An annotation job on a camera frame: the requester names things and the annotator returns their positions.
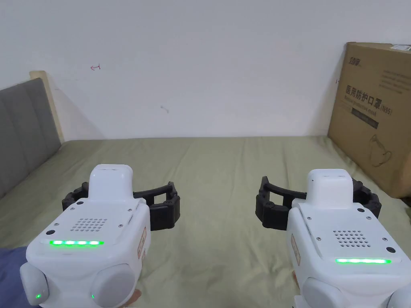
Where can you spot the brown cardboard carton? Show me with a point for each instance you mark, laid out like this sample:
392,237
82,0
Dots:
369,122

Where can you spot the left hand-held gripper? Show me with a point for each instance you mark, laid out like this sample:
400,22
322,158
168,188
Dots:
96,224

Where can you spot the dark blue shirt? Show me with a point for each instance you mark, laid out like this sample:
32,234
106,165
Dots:
11,276

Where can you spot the grey padded headboard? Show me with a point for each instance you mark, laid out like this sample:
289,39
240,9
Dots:
22,128

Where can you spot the person's left hand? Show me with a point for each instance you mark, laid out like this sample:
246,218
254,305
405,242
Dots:
137,295

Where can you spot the bed with pale green sheet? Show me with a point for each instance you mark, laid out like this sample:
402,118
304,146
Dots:
218,179

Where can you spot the person's right hand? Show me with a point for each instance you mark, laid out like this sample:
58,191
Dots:
293,279

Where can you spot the beige wooden board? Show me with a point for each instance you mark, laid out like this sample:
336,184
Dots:
51,96

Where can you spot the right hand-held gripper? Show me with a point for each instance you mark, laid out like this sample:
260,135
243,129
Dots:
346,231

